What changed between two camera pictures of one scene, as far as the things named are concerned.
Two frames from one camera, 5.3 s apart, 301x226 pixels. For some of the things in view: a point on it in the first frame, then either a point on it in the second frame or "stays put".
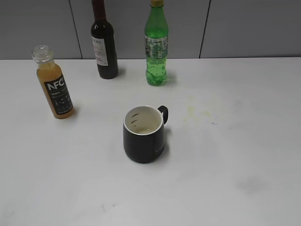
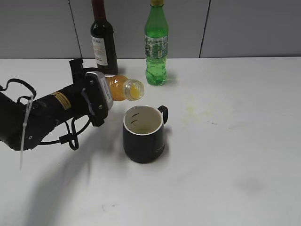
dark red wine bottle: [103, 43] stays put
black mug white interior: [144, 133] stays put
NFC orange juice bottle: [52, 81] to [122, 88]
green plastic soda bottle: [156, 31] stays put
